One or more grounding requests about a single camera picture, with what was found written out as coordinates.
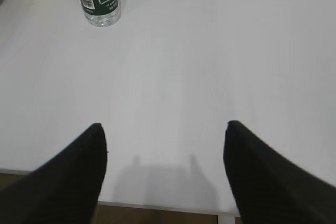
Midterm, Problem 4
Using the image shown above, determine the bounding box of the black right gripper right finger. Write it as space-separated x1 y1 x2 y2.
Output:
223 121 335 223

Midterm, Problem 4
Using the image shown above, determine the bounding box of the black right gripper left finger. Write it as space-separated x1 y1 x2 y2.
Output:
1 123 107 223

